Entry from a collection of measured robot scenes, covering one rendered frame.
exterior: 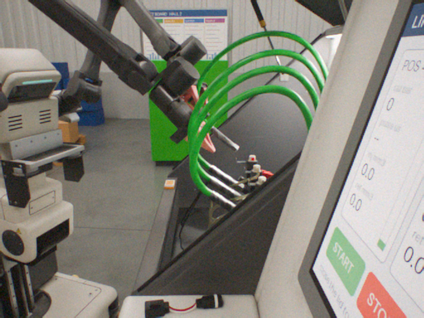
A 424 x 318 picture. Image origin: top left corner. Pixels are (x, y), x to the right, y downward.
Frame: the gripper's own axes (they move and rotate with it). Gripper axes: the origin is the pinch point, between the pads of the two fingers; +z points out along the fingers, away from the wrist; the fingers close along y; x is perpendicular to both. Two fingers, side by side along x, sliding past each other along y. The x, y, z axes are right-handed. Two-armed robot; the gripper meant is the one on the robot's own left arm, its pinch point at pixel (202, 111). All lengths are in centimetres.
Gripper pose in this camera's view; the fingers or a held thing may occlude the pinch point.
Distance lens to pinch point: 98.2
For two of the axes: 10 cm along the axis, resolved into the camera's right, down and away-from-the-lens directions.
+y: 6.5, -0.1, 7.6
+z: 4.3, 8.3, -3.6
